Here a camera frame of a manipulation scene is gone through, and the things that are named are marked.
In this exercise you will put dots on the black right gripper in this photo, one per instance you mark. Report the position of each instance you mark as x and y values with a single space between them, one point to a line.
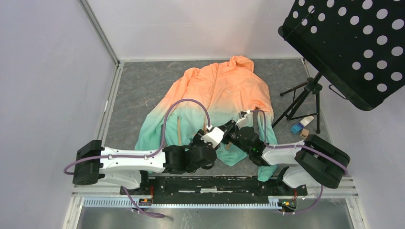
227 129

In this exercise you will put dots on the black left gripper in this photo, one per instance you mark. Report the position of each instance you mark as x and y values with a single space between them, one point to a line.
197 139

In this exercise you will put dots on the orange and teal gradient jacket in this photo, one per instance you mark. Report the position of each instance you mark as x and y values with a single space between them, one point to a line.
214 94

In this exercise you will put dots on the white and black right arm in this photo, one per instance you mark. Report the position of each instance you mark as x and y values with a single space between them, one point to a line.
311 161

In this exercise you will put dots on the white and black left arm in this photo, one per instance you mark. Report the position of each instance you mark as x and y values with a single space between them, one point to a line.
124 167

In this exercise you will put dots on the blue small box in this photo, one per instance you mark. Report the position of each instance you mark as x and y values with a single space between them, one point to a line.
297 128

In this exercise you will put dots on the brown small box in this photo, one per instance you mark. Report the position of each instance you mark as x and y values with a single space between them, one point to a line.
304 133

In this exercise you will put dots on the white small box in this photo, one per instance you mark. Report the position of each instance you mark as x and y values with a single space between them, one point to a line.
306 120

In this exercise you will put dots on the black perforated music stand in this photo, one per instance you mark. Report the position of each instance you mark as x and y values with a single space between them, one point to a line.
357 45

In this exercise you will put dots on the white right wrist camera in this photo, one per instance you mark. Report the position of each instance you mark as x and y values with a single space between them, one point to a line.
245 119

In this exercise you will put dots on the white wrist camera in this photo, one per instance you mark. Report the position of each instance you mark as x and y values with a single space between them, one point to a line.
245 119
214 136

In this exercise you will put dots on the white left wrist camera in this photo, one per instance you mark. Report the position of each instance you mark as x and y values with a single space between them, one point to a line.
214 136

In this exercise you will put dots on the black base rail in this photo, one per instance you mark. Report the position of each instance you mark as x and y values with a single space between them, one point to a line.
214 190

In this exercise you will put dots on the silver slotted cable duct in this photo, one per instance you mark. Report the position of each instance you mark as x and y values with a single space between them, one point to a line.
104 202

